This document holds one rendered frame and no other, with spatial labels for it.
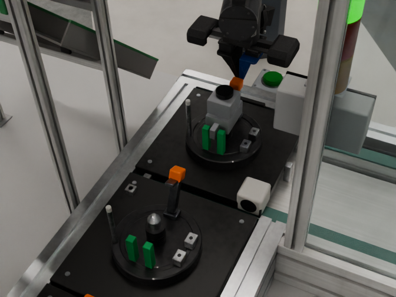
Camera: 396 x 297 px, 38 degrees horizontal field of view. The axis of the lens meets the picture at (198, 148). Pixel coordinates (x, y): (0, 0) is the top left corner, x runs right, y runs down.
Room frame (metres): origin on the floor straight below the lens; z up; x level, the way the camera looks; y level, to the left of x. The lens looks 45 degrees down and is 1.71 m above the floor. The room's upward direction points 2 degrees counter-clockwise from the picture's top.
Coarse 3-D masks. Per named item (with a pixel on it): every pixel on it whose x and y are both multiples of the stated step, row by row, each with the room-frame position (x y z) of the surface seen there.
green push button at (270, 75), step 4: (268, 72) 0.95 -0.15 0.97; (272, 72) 0.95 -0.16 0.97; (276, 72) 0.95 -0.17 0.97; (264, 76) 0.94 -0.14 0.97; (268, 76) 0.93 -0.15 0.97; (272, 76) 0.93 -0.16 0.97; (276, 76) 0.93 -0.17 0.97; (280, 76) 0.93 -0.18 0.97; (264, 80) 0.93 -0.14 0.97; (268, 80) 0.92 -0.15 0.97; (272, 80) 0.92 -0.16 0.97; (276, 80) 0.92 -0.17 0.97; (280, 80) 0.92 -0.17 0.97; (268, 84) 0.92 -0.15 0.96; (272, 84) 0.91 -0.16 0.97; (276, 84) 0.91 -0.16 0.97
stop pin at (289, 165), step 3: (288, 162) 0.70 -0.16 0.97; (285, 165) 0.69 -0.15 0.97; (288, 165) 0.69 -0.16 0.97; (291, 165) 0.69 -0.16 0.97; (285, 168) 0.69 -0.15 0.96; (288, 168) 0.68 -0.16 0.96; (291, 168) 0.69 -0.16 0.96; (285, 171) 0.69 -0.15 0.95; (288, 171) 0.68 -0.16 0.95; (291, 171) 0.69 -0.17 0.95; (285, 174) 0.69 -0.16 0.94; (288, 174) 0.68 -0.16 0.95; (291, 174) 0.69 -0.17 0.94; (285, 177) 0.69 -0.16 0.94; (288, 177) 0.68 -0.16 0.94; (285, 180) 0.69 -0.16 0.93; (288, 180) 0.68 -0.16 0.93
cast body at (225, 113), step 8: (216, 88) 0.75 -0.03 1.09; (224, 88) 0.75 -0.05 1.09; (232, 88) 0.75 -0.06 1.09; (216, 96) 0.74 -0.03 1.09; (224, 96) 0.73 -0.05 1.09; (232, 96) 0.74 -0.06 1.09; (208, 104) 0.73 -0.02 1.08; (216, 104) 0.73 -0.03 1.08; (224, 104) 0.72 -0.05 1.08; (232, 104) 0.72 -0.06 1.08; (240, 104) 0.76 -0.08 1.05; (208, 112) 0.73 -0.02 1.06; (216, 112) 0.73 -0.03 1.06; (224, 112) 0.72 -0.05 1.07; (232, 112) 0.72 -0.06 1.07; (240, 112) 0.76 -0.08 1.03; (208, 120) 0.73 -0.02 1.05; (216, 120) 0.72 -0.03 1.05; (224, 120) 0.72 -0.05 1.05; (232, 120) 0.72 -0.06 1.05; (216, 128) 0.71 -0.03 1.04; (224, 128) 0.71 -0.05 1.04; (216, 136) 0.71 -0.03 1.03
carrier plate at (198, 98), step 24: (192, 96) 0.88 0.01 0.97; (192, 120) 0.81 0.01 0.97; (264, 120) 0.80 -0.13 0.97; (168, 144) 0.75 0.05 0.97; (264, 144) 0.74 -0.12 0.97; (288, 144) 0.74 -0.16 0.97; (144, 168) 0.69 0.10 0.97; (168, 168) 0.69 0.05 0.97; (192, 168) 0.69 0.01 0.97; (240, 168) 0.68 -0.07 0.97; (264, 168) 0.68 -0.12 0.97; (192, 192) 0.65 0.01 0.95; (216, 192) 0.63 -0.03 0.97
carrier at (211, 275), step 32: (160, 192) 0.63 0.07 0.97; (96, 224) 0.57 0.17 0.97; (128, 224) 0.55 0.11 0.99; (160, 224) 0.52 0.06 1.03; (192, 224) 0.55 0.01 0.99; (224, 224) 0.56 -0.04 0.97; (256, 224) 0.57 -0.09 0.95; (96, 256) 0.51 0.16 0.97; (128, 256) 0.49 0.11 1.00; (160, 256) 0.49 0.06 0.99; (192, 256) 0.49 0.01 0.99; (224, 256) 0.50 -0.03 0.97; (64, 288) 0.46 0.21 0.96; (96, 288) 0.45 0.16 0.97; (128, 288) 0.45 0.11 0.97; (160, 288) 0.45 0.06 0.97; (192, 288) 0.45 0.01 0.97
